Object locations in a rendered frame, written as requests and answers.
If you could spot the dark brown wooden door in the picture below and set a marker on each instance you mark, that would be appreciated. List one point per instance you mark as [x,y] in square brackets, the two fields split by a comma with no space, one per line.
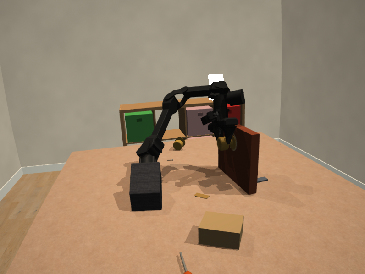
[241,164]

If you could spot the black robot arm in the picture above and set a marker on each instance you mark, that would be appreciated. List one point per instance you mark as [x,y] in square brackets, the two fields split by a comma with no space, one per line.
[151,148]

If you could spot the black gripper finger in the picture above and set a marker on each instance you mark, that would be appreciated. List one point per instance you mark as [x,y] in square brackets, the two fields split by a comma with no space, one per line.
[228,130]
[218,133]

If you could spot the brass door knob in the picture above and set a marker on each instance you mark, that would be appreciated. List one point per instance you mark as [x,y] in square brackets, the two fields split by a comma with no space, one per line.
[179,143]
[222,145]

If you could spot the tan rectangular box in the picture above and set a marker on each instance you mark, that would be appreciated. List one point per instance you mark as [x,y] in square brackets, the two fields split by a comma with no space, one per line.
[221,230]

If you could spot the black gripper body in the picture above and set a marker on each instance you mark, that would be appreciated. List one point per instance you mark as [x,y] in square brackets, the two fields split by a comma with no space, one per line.
[223,114]

